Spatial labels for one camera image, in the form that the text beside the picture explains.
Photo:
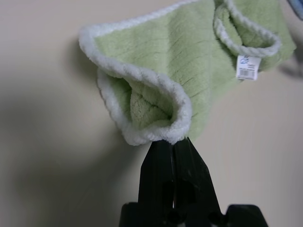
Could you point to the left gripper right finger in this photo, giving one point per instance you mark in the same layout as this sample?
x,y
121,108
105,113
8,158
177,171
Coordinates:
x,y
191,175

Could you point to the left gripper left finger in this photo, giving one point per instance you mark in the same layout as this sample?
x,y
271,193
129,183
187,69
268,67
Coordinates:
x,y
157,172

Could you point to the green towel with white trim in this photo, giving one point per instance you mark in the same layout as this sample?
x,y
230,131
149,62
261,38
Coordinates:
x,y
177,47

